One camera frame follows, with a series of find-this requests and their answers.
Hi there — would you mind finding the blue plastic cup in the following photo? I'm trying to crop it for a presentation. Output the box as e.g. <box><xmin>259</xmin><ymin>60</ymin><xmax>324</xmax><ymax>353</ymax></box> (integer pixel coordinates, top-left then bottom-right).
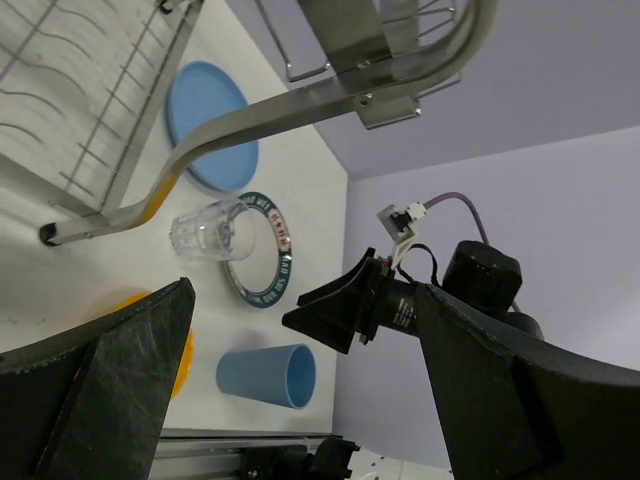
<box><xmin>216</xmin><ymin>344</ymin><xmax>316</xmax><ymax>409</ymax></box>

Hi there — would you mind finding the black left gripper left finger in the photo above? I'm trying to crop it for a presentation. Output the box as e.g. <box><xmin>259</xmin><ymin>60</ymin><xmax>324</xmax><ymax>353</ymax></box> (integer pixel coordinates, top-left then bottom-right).
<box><xmin>1</xmin><ymin>278</ymin><xmax>195</xmax><ymax>479</ymax></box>

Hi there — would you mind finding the stainless steel dish rack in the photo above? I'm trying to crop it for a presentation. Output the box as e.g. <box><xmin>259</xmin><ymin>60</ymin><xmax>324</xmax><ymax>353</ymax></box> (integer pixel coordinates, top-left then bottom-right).
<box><xmin>1</xmin><ymin>1</ymin><xmax>498</xmax><ymax>246</ymax></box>

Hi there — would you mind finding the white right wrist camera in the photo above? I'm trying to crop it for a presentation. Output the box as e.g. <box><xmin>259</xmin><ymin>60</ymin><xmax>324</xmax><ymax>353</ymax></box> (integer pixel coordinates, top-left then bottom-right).
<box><xmin>377</xmin><ymin>202</ymin><xmax>427</xmax><ymax>269</ymax></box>

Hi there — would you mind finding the blue plastic plate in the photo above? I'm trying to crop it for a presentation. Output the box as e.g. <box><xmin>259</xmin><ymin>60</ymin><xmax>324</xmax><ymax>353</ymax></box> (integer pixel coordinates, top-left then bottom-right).
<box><xmin>165</xmin><ymin>60</ymin><xmax>261</xmax><ymax>193</ymax></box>

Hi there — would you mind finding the yellow bowl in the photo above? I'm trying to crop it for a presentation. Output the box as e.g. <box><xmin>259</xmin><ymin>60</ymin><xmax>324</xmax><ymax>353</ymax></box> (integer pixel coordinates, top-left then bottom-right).
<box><xmin>112</xmin><ymin>290</ymin><xmax>195</xmax><ymax>400</ymax></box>

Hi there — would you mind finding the clear glass tumbler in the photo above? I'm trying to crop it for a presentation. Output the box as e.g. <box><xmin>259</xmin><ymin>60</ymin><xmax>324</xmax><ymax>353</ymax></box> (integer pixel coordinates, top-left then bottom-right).
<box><xmin>169</xmin><ymin>198</ymin><xmax>256</xmax><ymax>262</ymax></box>

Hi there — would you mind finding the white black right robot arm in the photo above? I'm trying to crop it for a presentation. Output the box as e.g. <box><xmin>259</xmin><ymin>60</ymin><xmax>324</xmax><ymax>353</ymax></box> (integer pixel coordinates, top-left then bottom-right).
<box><xmin>282</xmin><ymin>240</ymin><xmax>543</xmax><ymax>354</ymax></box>

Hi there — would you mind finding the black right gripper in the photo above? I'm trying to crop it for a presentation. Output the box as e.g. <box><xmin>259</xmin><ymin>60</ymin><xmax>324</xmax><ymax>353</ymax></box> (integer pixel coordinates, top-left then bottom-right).
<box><xmin>282</xmin><ymin>247</ymin><xmax>418</xmax><ymax>354</ymax></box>

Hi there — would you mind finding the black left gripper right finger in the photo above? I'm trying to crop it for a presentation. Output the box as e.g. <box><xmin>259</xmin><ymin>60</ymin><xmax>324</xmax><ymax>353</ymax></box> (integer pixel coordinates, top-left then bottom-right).
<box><xmin>415</xmin><ymin>285</ymin><xmax>639</xmax><ymax>479</ymax></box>

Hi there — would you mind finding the white plate green rim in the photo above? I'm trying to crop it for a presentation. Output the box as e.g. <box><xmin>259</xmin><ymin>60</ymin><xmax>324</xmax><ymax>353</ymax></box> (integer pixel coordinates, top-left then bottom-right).
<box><xmin>223</xmin><ymin>191</ymin><xmax>293</xmax><ymax>309</ymax></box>

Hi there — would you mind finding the aluminium rail frame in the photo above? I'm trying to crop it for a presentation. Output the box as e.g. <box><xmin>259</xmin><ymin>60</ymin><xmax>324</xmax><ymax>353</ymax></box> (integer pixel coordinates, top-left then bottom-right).
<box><xmin>148</xmin><ymin>429</ymin><xmax>453</xmax><ymax>479</ymax></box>

